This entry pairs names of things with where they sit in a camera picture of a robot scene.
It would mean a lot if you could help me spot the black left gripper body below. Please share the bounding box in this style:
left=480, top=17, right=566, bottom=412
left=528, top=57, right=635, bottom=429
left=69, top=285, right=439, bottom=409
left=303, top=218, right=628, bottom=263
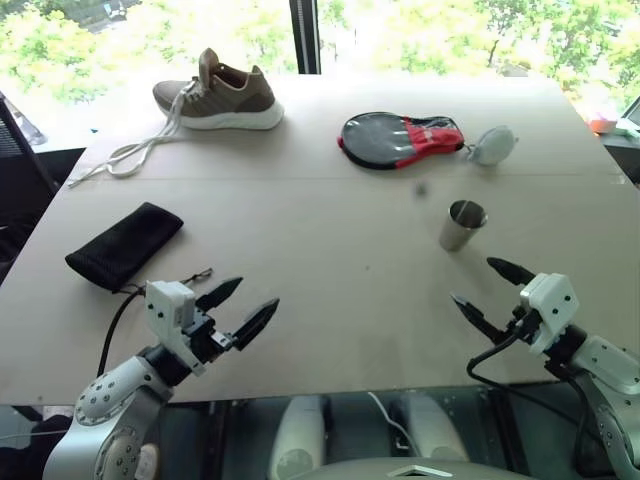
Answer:
left=182, top=299, right=236, bottom=366

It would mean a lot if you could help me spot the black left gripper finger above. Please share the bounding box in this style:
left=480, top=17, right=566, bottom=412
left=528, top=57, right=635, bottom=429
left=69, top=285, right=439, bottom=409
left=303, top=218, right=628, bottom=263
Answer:
left=230, top=297, right=281, bottom=352
left=195, top=276, right=245, bottom=311

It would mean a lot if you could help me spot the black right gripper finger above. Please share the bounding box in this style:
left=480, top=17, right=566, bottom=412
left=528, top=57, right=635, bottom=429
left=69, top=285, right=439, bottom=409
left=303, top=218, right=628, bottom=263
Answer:
left=450, top=293, right=504, bottom=344
left=486, top=257, right=538, bottom=287

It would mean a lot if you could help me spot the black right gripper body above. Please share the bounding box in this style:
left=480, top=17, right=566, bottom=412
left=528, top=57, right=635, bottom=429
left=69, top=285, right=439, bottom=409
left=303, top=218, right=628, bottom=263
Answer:
left=500, top=306, right=543, bottom=347

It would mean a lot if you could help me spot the black fabric pouch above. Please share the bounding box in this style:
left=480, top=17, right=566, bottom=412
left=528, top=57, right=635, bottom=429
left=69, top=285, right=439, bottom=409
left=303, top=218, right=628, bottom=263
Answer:
left=64, top=201, right=214, bottom=296

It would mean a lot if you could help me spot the stainless steel cup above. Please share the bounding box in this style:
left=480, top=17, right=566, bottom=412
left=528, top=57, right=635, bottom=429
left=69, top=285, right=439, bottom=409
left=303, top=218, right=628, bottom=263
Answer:
left=438, top=199, right=489, bottom=253

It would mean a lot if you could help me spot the white rounded robot leg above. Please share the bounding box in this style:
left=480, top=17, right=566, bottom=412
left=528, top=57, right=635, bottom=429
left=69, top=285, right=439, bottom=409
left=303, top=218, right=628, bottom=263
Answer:
left=268, top=394, right=332, bottom=480
left=403, top=394, right=472, bottom=464

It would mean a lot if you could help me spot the grey round pouch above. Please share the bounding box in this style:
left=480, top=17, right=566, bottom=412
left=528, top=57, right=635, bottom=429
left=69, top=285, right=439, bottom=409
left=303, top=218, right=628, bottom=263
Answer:
left=466, top=125, right=520, bottom=168

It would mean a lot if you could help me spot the grey robot torso cover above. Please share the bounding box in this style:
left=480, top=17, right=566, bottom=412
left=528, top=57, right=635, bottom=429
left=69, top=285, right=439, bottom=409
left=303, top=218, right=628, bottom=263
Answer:
left=307, top=448, right=484, bottom=480

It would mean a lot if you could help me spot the orange pink desk item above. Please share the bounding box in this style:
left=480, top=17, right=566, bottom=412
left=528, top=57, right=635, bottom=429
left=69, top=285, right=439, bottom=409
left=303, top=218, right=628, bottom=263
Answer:
left=588, top=111, right=619, bottom=136

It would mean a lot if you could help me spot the black red paddle case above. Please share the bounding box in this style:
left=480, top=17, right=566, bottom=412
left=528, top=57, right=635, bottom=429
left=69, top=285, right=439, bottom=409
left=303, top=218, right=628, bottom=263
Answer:
left=338, top=111, right=467, bottom=171

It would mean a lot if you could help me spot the brown sneaker with white laces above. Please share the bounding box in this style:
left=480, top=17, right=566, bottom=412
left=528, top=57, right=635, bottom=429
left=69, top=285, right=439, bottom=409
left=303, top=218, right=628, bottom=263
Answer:
left=67, top=47, right=286, bottom=190

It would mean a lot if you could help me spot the dark monitor with pale base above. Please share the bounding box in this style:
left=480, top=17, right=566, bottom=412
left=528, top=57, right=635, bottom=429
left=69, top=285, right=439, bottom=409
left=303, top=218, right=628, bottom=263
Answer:
left=614, top=93, right=640, bottom=138

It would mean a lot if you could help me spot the black office chair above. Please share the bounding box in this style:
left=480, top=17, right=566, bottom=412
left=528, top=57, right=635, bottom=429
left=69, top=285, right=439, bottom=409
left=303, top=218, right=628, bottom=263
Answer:
left=0, top=91, right=89, bottom=281

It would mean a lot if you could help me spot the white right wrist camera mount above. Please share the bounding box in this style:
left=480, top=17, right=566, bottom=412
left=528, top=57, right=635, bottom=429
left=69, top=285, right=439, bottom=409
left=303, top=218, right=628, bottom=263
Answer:
left=518, top=272, right=581, bottom=358

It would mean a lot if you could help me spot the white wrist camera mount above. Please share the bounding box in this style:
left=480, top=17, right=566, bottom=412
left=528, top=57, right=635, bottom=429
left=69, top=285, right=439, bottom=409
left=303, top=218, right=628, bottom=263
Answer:
left=144, top=280, right=206, bottom=377
left=518, top=272, right=581, bottom=358

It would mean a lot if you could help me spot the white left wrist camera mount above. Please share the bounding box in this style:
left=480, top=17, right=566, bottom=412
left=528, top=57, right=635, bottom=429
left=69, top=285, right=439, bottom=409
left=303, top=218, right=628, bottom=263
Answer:
left=144, top=280, right=206, bottom=377

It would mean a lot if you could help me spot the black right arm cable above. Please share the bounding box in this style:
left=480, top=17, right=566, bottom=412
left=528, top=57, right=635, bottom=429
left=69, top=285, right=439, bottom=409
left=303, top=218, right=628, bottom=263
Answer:
left=466, top=319, right=601, bottom=476

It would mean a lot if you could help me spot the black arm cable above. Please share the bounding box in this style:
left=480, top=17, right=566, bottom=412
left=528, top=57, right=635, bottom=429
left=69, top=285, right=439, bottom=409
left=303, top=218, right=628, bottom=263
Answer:
left=466, top=319, right=601, bottom=476
left=96, top=285, right=151, bottom=377

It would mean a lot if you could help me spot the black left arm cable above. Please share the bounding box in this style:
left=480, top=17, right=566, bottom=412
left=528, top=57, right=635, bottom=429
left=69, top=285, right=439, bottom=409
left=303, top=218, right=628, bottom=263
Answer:
left=96, top=285, right=151, bottom=377

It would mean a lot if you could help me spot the thin white cable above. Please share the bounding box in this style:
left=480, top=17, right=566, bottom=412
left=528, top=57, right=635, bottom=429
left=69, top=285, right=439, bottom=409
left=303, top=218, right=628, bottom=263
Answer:
left=366, top=391, right=417, bottom=454

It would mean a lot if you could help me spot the black window frame post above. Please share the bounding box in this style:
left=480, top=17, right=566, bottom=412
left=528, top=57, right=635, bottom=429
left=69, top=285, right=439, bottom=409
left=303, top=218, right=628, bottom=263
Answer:
left=289, top=0, right=322, bottom=76

